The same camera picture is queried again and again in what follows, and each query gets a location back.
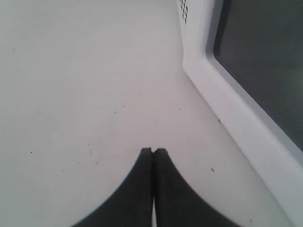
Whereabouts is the white microwave door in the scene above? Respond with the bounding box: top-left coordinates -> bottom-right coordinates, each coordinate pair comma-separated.
182,0 -> 303,192

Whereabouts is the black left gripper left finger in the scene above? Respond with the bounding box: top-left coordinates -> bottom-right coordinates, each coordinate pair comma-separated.
74,148 -> 153,227

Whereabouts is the white microwave oven body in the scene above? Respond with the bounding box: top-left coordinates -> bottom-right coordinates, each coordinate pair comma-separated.
176,0 -> 206,60

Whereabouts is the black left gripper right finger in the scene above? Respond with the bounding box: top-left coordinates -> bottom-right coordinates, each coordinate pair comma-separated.
153,148 -> 237,227

